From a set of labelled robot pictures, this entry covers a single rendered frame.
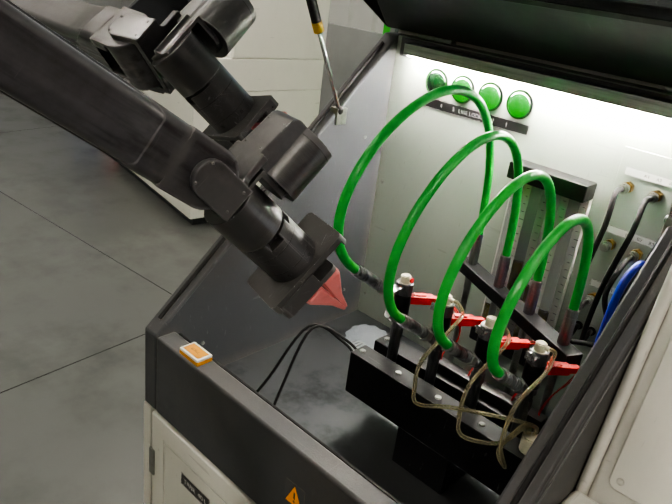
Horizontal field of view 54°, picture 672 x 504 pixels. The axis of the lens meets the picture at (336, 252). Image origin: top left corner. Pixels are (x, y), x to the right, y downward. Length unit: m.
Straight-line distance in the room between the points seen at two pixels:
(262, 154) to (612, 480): 0.62
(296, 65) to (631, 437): 3.39
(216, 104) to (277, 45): 3.21
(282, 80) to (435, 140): 2.75
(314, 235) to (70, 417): 1.96
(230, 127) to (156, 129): 0.24
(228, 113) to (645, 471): 0.67
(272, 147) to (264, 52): 3.32
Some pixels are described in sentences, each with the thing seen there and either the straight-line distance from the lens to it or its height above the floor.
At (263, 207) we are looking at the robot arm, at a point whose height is 1.36.
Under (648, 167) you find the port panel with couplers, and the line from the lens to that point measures 1.15.
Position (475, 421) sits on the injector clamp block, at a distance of 1.03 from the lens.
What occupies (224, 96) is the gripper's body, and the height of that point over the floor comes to 1.43.
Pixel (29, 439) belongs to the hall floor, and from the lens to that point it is 2.50.
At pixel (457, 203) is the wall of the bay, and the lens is 1.32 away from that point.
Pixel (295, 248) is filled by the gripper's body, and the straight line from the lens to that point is 0.65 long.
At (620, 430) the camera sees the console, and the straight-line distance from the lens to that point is 0.95.
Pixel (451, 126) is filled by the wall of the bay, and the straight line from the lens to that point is 1.31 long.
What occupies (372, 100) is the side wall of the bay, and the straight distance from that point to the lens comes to 1.36.
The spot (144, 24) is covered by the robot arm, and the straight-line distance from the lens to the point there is 0.79.
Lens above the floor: 1.59
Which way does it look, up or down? 24 degrees down
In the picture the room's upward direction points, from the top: 7 degrees clockwise
